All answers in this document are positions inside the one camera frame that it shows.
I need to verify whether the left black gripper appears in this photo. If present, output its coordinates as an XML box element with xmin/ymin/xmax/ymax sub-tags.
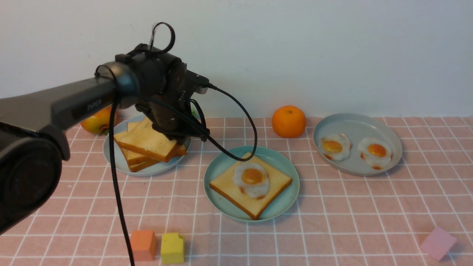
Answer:
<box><xmin>135</xmin><ymin>92</ymin><xmax>210</xmax><ymax>145</ymax></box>

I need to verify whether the toast slice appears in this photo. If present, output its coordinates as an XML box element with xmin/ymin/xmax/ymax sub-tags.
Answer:
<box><xmin>115</xmin><ymin>117</ymin><xmax>183</xmax><ymax>162</ymax></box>
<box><xmin>209</xmin><ymin>155</ymin><xmax>293</xmax><ymax>220</ymax></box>
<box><xmin>114</xmin><ymin>122</ymin><xmax>160</xmax><ymax>172</ymax></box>
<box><xmin>127</xmin><ymin>158</ymin><xmax>160</xmax><ymax>173</ymax></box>

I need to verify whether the fried egg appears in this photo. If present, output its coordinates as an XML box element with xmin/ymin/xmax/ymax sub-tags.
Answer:
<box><xmin>232</xmin><ymin>162</ymin><xmax>270</xmax><ymax>200</ymax></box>
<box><xmin>318</xmin><ymin>133</ymin><xmax>352</xmax><ymax>161</ymax></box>
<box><xmin>357</xmin><ymin>137</ymin><xmax>392</xmax><ymax>170</ymax></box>

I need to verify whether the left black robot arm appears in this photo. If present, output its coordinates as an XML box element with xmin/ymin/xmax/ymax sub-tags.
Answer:
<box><xmin>0</xmin><ymin>44</ymin><xmax>209</xmax><ymax>233</ymax></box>

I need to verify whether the red yellow apple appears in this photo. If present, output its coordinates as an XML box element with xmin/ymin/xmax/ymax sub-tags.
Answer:
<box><xmin>81</xmin><ymin>105</ymin><xmax>112</xmax><ymax>135</ymax></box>

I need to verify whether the teal center plate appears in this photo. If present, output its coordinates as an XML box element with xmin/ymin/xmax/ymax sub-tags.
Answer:
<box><xmin>203</xmin><ymin>146</ymin><xmax>300</xmax><ymax>223</ymax></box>

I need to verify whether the orange mandarin fruit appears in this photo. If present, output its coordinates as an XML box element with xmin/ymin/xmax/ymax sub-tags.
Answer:
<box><xmin>271</xmin><ymin>105</ymin><xmax>306</xmax><ymax>138</ymax></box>

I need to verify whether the orange foam cube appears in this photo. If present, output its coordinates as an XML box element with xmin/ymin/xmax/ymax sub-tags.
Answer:
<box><xmin>130</xmin><ymin>230</ymin><xmax>157</xmax><ymax>262</ymax></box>

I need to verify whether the yellow foam cube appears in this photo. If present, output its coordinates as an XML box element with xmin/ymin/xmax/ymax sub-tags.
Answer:
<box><xmin>160</xmin><ymin>232</ymin><xmax>185</xmax><ymax>265</ymax></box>

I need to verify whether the grey egg plate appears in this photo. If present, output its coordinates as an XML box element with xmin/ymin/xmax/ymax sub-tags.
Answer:
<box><xmin>312</xmin><ymin>113</ymin><xmax>403</xmax><ymax>176</ymax></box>

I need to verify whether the pink foam cube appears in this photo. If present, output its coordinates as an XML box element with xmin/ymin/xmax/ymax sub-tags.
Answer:
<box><xmin>419</xmin><ymin>226</ymin><xmax>457</xmax><ymax>261</ymax></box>

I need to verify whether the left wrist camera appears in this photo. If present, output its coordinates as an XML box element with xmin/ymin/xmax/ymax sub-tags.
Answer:
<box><xmin>184</xmin><ymin>70</ymin><xmax>210</xmax><ymax>97</ymax></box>

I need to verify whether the black camera cable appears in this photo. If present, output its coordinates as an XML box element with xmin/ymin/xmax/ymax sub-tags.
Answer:
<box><xmin>94</xmin><ymin>22</ymin><xmax>258</xmax><ymax>266</ymax></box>

